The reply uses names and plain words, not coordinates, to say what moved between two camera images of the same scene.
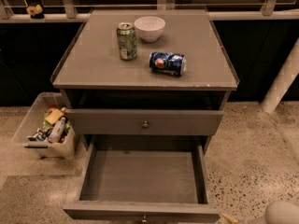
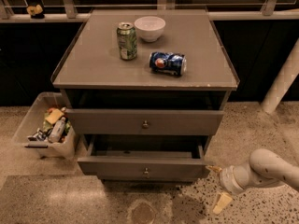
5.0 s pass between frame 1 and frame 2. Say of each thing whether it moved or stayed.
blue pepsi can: stayed
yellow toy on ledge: stayed
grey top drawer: stayed
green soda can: stayed
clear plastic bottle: stayed
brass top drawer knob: stayed
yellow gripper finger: moved
